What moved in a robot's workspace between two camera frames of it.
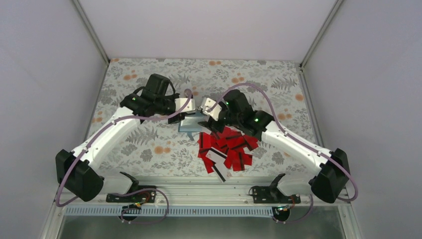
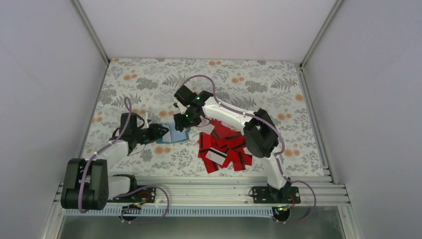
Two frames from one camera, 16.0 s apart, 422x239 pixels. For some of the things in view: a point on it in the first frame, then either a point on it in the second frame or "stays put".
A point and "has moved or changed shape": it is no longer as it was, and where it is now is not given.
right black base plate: (272, 194) stays put
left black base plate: (140, 196) stays put
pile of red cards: (229, 142) stays put
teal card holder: (190, 124) has moved or changed shape
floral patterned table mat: (202, 117) stays put
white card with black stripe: (224, 173) → (216, 156)
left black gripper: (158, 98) → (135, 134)
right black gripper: (212, 124) → (181, 123)
